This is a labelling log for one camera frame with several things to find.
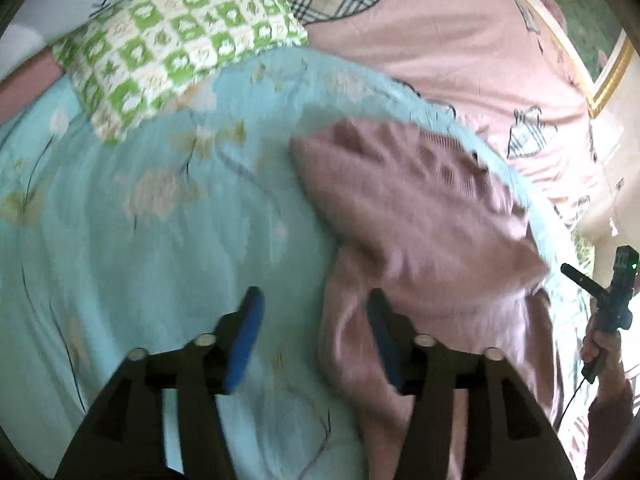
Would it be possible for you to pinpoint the dusty pink cloth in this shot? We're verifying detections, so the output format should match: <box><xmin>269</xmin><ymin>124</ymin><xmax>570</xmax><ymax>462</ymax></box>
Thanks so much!
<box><xmin>0</xmin><ymin>54</ymin><xmax>62</xmax><ymax>127</ymax></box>

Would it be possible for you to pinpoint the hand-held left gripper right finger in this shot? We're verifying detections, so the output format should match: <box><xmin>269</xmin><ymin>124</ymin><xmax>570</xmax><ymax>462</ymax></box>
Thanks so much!
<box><xmin>366</xmin><ymin>288</ymin><xmax>576</xmax><ymax>480</ymax></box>

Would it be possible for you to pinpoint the teal floral blanket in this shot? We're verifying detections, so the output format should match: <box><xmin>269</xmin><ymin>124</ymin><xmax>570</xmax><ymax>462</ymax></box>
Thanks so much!
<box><xmin>0</xmin><ymin>47</ymin><xmax>596</xmax><ymax>480</ymax></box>

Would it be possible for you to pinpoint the pink duvet with plaid hearts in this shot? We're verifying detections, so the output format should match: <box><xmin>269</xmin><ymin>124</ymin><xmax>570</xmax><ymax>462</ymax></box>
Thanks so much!
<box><xmin>265</xmin><ymin>0</ymin><xmax>608</xmax><ymax>231</ymax></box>

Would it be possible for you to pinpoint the green checkered pillow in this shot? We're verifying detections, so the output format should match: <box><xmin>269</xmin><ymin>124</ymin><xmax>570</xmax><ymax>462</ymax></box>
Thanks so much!
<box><xmin>51</xmin><ymin>0</ymin><xmax>308</xmax><ymax>147</ymax></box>

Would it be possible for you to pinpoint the person's right hand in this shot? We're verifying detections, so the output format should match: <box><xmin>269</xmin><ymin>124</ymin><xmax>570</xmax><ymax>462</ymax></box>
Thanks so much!
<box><xmin>581</xmin><ymin>310</ymin><xmax>627</xmax><ymax>402</ymax></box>

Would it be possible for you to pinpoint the mauve knit sweater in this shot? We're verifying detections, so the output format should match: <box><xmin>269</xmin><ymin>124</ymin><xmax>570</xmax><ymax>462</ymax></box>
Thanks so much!
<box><xmin>290</xmin><ymin>116</ymin><xmax>566</xmax><ymax>480</ymax></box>

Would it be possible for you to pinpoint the black cable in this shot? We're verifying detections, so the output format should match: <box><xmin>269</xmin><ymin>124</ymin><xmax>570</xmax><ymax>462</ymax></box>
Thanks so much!
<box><xmin>554</xmin><ymin>381</ymin><xmax>589</xmax><ymax>432</ymax></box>

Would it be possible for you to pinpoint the green patterned cloth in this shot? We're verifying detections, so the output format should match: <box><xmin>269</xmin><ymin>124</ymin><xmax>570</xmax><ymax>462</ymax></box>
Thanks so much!
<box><xmin>574</xmin><ymin>232</ymin><xmax>597</xmax><ymax>273</ymax></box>

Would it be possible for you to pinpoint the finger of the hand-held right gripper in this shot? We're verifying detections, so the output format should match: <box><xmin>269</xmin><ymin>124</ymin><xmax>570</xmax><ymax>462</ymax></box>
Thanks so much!
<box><xmin>560</xmin><ymin>263</ymin><xmax>609</xmax><ymax>302</ymax></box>

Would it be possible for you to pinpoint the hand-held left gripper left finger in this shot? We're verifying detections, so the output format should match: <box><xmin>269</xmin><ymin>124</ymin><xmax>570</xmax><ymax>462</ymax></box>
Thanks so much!
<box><xmin>54</xmin><ymin>286</ymin><xmax>266</xmax><ymax>480</ymax></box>

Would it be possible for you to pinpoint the person's right forearm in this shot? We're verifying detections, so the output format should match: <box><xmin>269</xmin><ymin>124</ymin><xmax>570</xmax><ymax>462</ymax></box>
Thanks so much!
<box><xmin>584</xmin><ymin>379</ymin><xmax>637</xmax><ymax>480</ymax></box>

